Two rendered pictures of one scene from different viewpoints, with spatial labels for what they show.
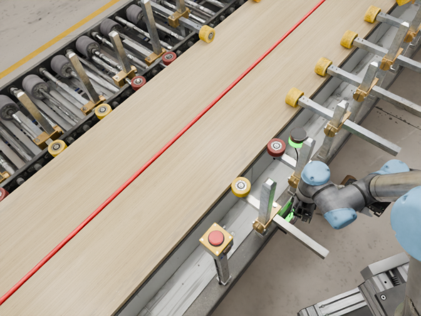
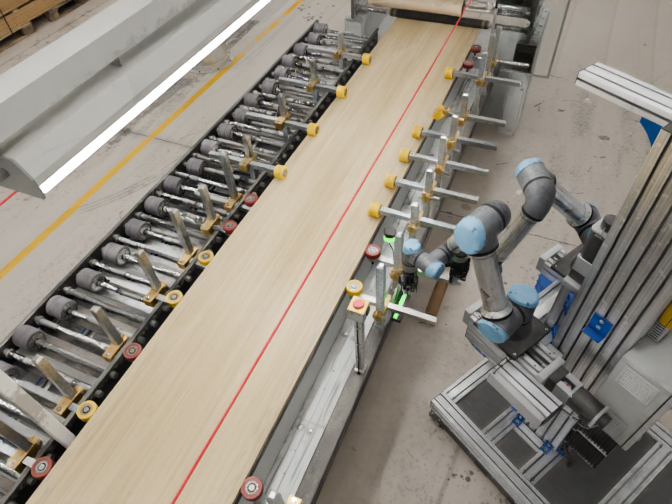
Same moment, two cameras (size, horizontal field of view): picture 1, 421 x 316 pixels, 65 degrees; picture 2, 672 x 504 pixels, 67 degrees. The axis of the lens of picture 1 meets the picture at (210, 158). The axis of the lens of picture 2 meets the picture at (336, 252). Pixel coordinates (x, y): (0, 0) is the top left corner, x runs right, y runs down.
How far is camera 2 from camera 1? 1.17 m
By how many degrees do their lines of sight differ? 16
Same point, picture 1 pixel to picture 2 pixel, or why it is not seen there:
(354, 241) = (461, 337)
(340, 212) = (434, 265)
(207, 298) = (351, 387)
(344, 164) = not seen: hidden behind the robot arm
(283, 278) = (406, 389)
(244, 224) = not seen: hidden behind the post
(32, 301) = (209, 417)
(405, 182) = not seen: hidden behind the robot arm
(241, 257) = (369, 349)
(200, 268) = (335, 373)
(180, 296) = (326, 399)
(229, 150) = (335, 262)
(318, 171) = (413, 244)
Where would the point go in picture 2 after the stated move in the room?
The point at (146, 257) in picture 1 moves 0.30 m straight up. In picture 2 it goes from (296, 358) to (288, 319)
